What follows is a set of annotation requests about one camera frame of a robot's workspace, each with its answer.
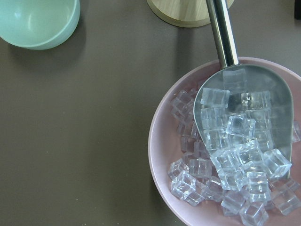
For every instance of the pink bowl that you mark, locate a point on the pink bowl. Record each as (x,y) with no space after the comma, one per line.
(164,148)

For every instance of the steel ice scoop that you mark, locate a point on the steel ice scoop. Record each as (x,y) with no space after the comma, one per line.
(244,105)

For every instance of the wooden cup stand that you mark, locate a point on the wooden cup stand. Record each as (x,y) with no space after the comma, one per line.
(182,13)

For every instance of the green bowl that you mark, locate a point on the green bowl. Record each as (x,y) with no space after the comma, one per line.
(38,24)

